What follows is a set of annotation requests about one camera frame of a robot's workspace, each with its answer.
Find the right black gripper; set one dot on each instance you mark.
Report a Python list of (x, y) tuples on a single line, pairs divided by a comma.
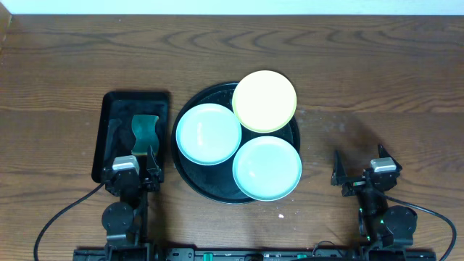
[(338, 178)]

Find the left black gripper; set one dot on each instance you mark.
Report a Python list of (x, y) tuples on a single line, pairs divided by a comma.
[(143, 179)]

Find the green yellow sponge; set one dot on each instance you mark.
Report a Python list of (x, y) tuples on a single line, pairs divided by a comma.
[(144, 130)]

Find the light green plate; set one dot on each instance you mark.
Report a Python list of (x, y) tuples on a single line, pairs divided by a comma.
[(267, 168), (208, 134)]

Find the yellow plate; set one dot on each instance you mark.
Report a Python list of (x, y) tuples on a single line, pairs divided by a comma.
[(264, 101)]

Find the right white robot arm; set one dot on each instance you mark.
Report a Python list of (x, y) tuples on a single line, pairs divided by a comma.
[(388, 229)]

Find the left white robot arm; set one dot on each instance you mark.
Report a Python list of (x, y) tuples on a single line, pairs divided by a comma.
[(126, 221)]

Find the rectangular black tray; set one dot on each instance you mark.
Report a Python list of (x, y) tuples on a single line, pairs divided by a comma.
[(124, 105)]

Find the round black tray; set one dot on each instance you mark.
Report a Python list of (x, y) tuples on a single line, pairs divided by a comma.
[(216, 182)]

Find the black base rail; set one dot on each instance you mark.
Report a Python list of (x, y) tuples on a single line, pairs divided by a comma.
[(189, 254)]

